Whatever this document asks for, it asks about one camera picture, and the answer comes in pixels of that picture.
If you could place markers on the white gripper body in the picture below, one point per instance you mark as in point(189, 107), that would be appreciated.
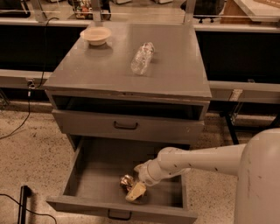
point(144, 174)

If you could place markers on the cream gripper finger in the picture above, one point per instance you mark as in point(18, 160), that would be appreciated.
point(136, 190)
point(138, 168)

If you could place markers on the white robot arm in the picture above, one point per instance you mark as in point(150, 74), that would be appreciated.
point(256, 164)

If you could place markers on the open grey lower drawer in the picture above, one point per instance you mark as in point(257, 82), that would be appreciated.
point(93, 184)

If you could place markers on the black table leg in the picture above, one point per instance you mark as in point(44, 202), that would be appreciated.
point(231, 129)

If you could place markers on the clear plastic bottle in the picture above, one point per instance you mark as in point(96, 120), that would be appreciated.
point(142, 58)

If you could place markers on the black floor stand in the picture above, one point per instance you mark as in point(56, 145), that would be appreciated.
point(25, 193)

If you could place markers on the cream paper bowl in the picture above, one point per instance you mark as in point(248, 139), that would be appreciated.
point(96, 36)

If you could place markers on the long grey workbench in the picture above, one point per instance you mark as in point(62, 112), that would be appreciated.
point(236, 55)

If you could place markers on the black office chair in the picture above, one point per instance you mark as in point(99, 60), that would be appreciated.
point(203, 9)

